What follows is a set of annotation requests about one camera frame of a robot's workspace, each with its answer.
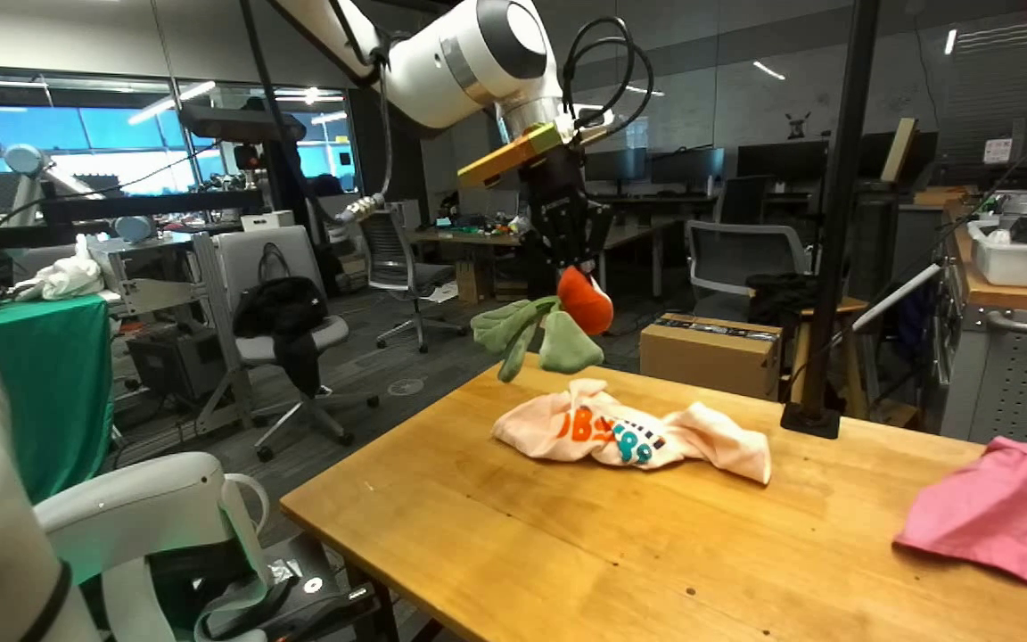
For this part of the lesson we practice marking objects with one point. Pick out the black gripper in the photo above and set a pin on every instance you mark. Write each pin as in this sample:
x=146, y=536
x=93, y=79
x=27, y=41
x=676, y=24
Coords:
x=565, y=218

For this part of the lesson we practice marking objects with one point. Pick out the green and orange plush carrot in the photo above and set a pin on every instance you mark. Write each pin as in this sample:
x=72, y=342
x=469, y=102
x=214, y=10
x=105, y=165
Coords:
x=559, y=330

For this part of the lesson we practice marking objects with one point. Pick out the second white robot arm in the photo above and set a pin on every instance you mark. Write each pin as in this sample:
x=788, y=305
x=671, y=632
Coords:
x=74, y=565

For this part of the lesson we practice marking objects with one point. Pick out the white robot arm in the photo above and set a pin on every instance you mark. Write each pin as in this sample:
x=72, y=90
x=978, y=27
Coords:
x=480, y=57

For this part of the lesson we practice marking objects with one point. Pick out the wooden office table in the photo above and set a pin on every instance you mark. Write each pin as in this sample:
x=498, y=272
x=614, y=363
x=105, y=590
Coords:
x=476, y=255

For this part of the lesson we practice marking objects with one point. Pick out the mesh office chair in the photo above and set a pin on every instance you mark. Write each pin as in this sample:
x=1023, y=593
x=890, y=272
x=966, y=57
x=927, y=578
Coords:
x=729, y=260

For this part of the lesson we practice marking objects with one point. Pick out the light pink printed cloth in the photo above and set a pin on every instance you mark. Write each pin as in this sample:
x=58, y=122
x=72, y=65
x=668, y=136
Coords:
x=589, y=423

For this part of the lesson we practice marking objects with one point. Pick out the cardboard box with label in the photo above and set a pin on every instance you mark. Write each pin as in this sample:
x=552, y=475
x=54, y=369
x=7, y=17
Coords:
x=710, y=351

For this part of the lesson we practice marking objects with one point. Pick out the black jacket on chair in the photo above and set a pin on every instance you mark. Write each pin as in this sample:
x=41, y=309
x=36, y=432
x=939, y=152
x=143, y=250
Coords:
x=285, y=313

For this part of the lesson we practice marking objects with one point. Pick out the grey office chair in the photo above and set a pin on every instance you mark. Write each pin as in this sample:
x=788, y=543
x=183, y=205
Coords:
x=237, y=262

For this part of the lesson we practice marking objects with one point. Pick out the green cloth covered table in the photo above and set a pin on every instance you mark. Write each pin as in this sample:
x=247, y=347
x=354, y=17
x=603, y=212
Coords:
x=54, y=369

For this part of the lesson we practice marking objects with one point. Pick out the black camera pole stand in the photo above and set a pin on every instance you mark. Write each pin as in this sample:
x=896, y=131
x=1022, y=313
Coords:
x=811, y=410

